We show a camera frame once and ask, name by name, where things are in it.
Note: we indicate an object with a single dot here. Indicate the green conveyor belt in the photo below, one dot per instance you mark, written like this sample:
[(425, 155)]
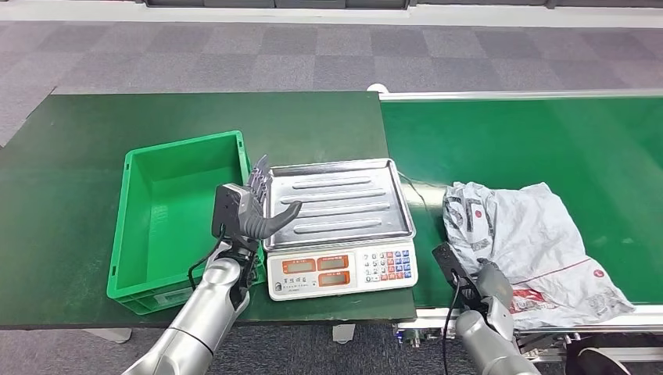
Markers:
[(518, 140)]

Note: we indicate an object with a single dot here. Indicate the white round cap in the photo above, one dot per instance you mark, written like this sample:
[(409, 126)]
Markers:
[(378, 88)]

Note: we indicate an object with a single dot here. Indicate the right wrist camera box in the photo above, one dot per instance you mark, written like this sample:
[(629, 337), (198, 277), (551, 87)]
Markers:
[(446, 259)]

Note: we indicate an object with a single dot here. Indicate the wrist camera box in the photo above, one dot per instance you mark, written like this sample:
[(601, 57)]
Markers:
[(446, 259), (228, 207)]

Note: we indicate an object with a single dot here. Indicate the white plastic mailer package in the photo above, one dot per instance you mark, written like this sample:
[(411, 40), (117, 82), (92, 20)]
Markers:
[(528, 238)]

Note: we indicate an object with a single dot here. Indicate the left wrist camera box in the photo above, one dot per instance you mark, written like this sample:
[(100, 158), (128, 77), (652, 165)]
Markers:
[(228, 207)]

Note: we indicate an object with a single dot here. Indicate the white electronic scale steel tray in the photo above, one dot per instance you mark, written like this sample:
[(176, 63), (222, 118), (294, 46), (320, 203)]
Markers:
[(342, 207)]

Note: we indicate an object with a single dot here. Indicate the black round base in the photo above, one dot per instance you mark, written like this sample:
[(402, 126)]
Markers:
[(595, 362)]

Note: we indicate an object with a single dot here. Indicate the green plastic crate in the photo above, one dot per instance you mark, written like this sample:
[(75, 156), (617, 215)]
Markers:
[(176, 217)]

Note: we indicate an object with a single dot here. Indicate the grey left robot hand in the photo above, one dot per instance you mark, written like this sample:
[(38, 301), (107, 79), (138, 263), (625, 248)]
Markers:
[(254, 217)]

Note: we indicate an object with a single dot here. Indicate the white table leg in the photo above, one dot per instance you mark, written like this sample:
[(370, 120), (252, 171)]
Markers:
[(111, 335), (343, 332)]

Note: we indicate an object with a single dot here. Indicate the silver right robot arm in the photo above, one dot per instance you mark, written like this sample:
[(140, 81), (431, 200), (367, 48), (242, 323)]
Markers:
[(487, 341)]

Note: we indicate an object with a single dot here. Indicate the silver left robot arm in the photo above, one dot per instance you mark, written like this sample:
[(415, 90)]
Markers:
[(207, 310)]

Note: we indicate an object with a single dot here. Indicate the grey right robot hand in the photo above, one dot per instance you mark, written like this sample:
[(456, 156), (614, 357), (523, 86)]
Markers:
[(492, 282)]

